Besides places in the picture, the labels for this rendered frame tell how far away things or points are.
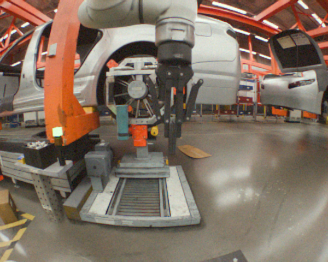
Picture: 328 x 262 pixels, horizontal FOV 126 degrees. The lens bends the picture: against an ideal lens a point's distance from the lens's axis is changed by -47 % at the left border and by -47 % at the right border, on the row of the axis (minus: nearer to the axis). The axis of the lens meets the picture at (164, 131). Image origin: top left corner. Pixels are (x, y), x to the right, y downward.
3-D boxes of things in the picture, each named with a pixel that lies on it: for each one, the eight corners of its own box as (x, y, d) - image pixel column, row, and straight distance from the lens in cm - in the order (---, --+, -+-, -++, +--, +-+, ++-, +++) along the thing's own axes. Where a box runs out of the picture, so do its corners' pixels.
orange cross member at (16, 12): (63, 48, 462) (64, 35, 477) (-6, 18, 312) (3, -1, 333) (59, 48, 469) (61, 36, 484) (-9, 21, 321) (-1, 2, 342)
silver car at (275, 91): (328, 115, 780) (327, 79, 795) (358, 123, 724) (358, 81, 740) (248, 106, 386) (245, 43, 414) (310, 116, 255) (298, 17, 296)
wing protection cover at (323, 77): (324, 96, 365) (322, 71, 373) (334, 97, 353) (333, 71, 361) (309, 91, 303) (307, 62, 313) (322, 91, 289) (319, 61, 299)
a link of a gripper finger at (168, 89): (173, 71, 33) (166, 70, 32) (170, 124, 33) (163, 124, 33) (171, 73, 36) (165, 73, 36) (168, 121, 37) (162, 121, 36)
